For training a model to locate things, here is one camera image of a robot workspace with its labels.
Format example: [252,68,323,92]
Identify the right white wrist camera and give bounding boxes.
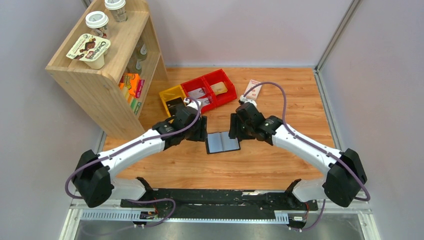
[238,94,257,107]

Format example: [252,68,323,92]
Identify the white pink card box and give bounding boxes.
[244,79,262,101]

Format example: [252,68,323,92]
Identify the white lidded cup near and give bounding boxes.
[85,11,110,39]

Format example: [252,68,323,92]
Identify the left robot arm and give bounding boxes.
[65,97,207,208]

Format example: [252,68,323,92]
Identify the tan card in bin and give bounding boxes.
[210,81,228,96]

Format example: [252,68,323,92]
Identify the red plastic bin right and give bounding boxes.
[202,69,237,107]

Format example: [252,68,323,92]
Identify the orange snack box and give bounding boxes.
[118,73,145,98]

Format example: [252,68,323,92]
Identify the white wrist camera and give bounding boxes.
[238,94,257,107]
[183,97,201,110]

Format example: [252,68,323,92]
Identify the black card in bin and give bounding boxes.
[165,97,184,113]

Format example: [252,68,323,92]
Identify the wooden shelf unit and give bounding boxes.
[45,0,168,140]

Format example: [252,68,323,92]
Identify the white cards in bin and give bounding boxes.
[187,88,211,107]

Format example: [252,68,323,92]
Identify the white lidded cup far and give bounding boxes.
[104,0,128,23]

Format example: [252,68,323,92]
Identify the yellow plastic bin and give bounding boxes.
[159,85,187,117]

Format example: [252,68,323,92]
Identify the red plastic bin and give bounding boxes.
[180,77,217,114]
[202,69,237,107]

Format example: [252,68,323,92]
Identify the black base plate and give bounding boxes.
[141,188,318,220]

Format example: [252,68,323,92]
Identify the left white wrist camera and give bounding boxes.
[183,97,201,110]

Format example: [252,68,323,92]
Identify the glass bottle on shelf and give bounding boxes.
[134,38,148,61]

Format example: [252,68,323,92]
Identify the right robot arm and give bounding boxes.
[229,102,367,208]

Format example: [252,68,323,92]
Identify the white lidded cup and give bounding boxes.
[104,0,128,23]
[85,11,110,39]

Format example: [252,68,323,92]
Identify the red plastic bin middle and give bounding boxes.
[180,77,217,114]

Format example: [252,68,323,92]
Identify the Chobani yogurt cup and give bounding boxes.
[66,33,111,70]

